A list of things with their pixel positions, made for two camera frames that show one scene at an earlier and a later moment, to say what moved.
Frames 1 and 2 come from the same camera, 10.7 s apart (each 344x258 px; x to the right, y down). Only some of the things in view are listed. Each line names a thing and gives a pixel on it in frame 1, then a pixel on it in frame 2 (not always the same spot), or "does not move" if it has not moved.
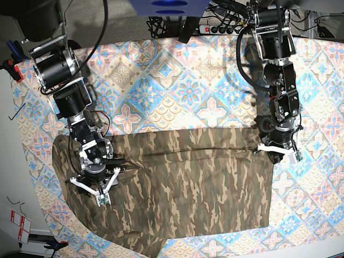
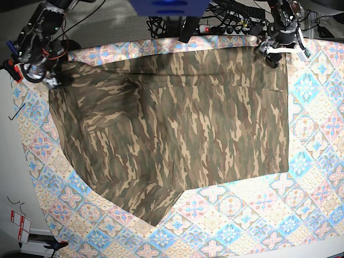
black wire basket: x=157 y=26 does not move
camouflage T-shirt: x=176 y=183 -> x=144 y=126
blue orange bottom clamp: x=56 y=245 does not move
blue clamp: x=16 y=51 does not move
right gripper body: x=98 y=163 -> x=48 y=67
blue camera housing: x=169 y=8 does not move
